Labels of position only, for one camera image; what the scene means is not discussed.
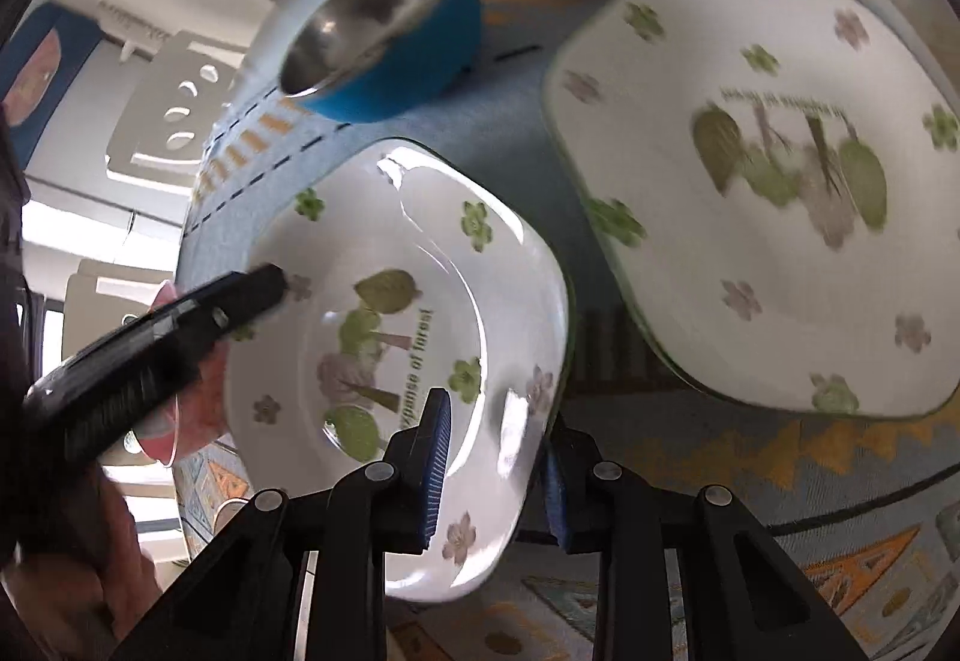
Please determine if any blue woven table mat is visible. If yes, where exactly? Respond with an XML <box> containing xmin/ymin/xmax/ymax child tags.
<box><xmin>172</xmin><ymin>0</ymin><xmax>960</xmax><ymax>661</ymax></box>

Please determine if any blue wall picture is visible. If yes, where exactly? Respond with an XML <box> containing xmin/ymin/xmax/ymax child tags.
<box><xmin>0</xmin><ymin>5</ymin><xmax>102</xmax><ymax>171</ymax></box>

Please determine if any large white floral plate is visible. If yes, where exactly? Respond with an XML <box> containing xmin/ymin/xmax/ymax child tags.
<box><xmin>541</xmin><ymin>0</ymin><xmax>960</xmax><ymax>418</ymax></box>

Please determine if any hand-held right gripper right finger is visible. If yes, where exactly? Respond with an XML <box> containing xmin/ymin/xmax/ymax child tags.
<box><xmin>544</xmin><ymin>428</ymin><xmax>875</xmax><ymax>661</ymax></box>

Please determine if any pink round object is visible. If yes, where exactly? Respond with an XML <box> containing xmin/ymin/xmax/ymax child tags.
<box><xmin>124</xmin><ymin>278</ymin><xmax>230</xmax><ymax>467</ymax></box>

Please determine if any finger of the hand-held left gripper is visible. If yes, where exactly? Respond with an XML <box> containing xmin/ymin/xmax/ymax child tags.
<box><xmin>150</xmin><ymin>263</ymin><xmax>287</xmax><ymax>369</ymax></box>

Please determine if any person's left hand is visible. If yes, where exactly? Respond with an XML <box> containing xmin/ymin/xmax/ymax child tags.
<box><xmin>0</xmin><ymin>481</ymin><xmax>158</xmax><ymax>661</ymax></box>

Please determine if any white chair with oval holes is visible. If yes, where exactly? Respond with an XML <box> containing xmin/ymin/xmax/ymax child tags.
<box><xmin>105</xmin><ymin>29</ymin><xmax>252</xmax><ymax>186</ymax></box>

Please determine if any blue steel bowl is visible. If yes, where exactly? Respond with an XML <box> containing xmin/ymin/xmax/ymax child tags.
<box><xmin>277</xmin><ymin>0</ymin><xmax>483</xmax><ymax>124</ymax></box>

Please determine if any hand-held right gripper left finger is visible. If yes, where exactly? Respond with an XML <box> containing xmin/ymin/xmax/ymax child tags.
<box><xmin>112</xmin><ymin>387</ymin><xmax>455</xmax><ymax>661</ymax></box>

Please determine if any small white floral plate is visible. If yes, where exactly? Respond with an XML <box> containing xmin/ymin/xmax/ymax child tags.
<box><xmin>223</xmin><ymin>137</ymin><xmax>569</xmax><ymax>603</ymax></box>

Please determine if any white wall hook rack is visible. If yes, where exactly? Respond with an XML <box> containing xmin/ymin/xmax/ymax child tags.
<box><xmin>97</xmin><ymin>1</ymin><xmax>173</xmax><ymax>62</ymax></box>

